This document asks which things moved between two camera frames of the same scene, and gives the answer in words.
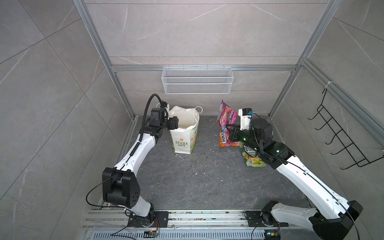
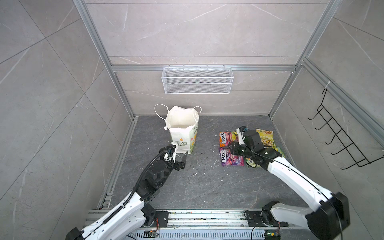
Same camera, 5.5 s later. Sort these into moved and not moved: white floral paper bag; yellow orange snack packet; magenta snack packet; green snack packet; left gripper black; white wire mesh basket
Moved: left gripper black; magenta snack packet
Not moved: white floral paper bag; green snack packet; yellow orange snack packet; white wire mesh basket
